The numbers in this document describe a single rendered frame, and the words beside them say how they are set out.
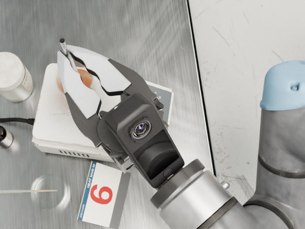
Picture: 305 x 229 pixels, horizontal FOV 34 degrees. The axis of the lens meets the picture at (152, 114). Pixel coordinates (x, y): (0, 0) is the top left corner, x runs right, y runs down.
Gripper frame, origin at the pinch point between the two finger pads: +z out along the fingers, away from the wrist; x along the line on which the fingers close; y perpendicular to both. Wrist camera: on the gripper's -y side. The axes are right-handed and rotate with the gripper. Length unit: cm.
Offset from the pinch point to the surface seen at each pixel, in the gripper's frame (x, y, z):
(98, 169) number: -5.2, 22.6, -8.2
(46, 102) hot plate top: -4.8, 17.0, 3.5
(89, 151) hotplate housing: -4.6, 19.3, -5.9
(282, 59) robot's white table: 30.6, 25.9, -13.2
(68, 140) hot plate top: -6.0, 17.0, -3.2
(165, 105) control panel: 9.4, 22.4, -7.2
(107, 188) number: -5.9, 24.2, -11.1
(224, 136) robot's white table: 13.9, 25.9, -16.7
